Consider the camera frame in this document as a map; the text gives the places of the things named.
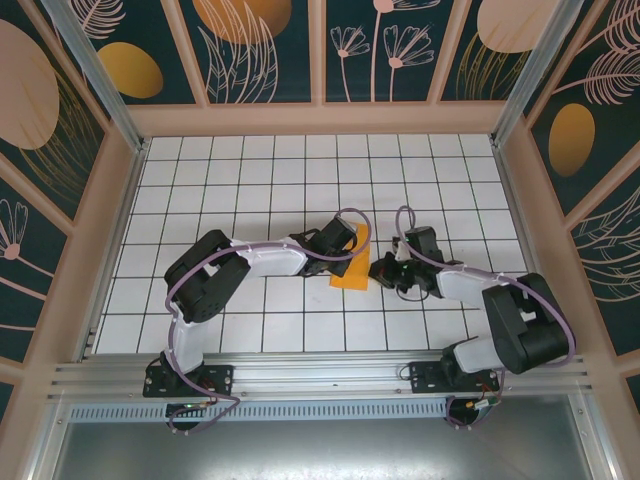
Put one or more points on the grey metal sheet panel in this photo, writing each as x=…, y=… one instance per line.
x=320, y=450

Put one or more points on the aluminium corner post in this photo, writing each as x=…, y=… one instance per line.
x=530, y=75
x=100, y=85

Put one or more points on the green circuit board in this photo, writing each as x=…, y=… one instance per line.
x=484, y=405

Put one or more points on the orange cloth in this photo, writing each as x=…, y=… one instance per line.
x=352, y=277

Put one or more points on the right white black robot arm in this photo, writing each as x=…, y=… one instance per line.
x=530, y=325

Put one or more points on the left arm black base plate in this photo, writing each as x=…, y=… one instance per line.
x=220, y=376

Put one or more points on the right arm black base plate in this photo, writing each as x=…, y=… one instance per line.
x=422, y=375

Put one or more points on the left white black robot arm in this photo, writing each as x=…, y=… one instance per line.
x=210, y=280

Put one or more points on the aluminium mounting rail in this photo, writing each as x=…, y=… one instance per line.
x=320, y=375

